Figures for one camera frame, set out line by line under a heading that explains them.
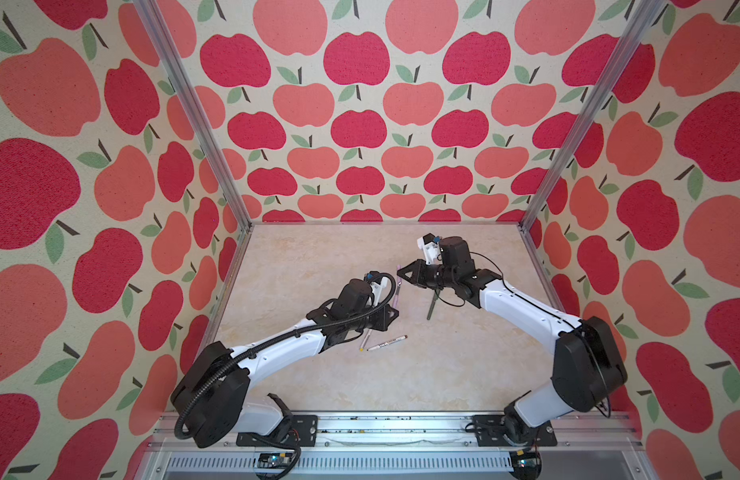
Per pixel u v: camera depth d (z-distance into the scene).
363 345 0.88
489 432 0.73
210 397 0.41
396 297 0.63
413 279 0.77
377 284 0.74
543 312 0.51
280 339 0.51
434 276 0.73
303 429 0.76
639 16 0.70
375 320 0.73
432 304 0.98
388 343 0.89
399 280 0.82
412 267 0.79
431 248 0.78
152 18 0.70
